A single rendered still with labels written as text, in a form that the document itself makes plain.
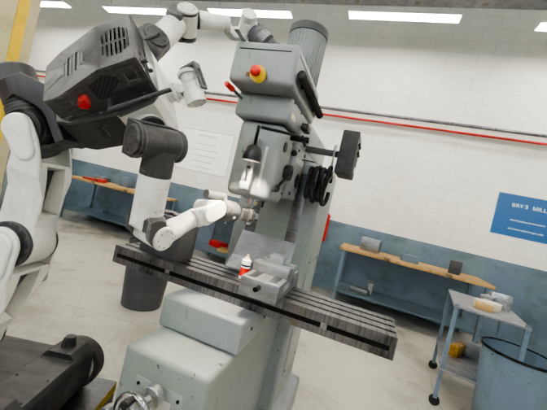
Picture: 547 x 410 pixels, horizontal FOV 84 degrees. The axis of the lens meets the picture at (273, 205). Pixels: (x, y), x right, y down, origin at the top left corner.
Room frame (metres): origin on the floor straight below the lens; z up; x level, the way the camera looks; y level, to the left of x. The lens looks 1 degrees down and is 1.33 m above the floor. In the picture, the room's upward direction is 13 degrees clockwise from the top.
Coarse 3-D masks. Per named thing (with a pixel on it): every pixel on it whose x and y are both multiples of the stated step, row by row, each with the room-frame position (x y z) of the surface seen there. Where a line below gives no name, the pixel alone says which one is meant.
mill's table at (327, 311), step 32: (128, 256) 1.38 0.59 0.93; (160, 256) 1.38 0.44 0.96; (192, 256) 1.51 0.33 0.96; (192, 288) 1.28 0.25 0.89; (224, 288) 1.23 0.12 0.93; (288, 320) 1.15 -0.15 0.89; (320, 320) 1.12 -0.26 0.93; (352, 320) 1.12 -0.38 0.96; (384, 320) 1.20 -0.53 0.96; (384, 352) 1.05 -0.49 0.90
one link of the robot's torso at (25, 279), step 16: (0, 240) 0.87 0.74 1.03; (16, 240) 0.88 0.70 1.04; (0, 256) 0.87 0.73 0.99; (16, 256) 0.89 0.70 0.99; (0, 272) 0.87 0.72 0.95; (16, 272) 0.93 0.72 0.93; (32, 272) 1.01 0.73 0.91; (0, 288) 0.89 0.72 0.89; (16, 288) 1.01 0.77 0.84; (32, 288) 1.01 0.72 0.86; (0, 304) 0.92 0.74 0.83; (16, 304) 1.01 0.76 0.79; (0, 320) 0.97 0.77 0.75; (0, 336) 1.01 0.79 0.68
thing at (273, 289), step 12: (288, 264) 1.31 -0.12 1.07; (252, 276) 1.14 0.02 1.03; (264, 276) 1.17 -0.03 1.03; (240, 288) 1.12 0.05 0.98; (252, 288) 1.10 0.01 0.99; (264, 288) 1.09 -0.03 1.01; (276, 288) 1.08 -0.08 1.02; (288, 288) 1.27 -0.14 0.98; (264, 300) 1.09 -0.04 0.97; (276, 300) 1.08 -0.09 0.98
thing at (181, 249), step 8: (168, 216) 1.37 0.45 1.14; (192, 232) 1.41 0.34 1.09; (176, 240) 1.35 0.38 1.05; (184, 240) 1.37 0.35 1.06; (192, 240) 1.42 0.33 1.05; (144, 248) 1.41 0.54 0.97; (152, 248) 1.39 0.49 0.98; (168, 248) 1.36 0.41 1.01; (176, 248) 1.34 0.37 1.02; (184, 248) 1.38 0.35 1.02; (192, 248) 1.44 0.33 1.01; (168, 256) 1.35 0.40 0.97; (176, 256) 1.34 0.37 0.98; (184, 256) 1.39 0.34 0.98
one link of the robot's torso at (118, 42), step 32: (96, 32) 0.85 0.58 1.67; (128, 32) 0.83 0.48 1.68; (64, 64) 0.92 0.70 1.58; (96, 64) 0.78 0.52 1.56; (128, 64) 0.78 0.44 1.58; (64, 96) 0.80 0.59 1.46; (96, 96) 0.83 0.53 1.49; (128, 96) 0.85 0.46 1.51; (160, 96) 0.89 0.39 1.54; (64, 128) 0.90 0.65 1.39; (96, 128) 0.89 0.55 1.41
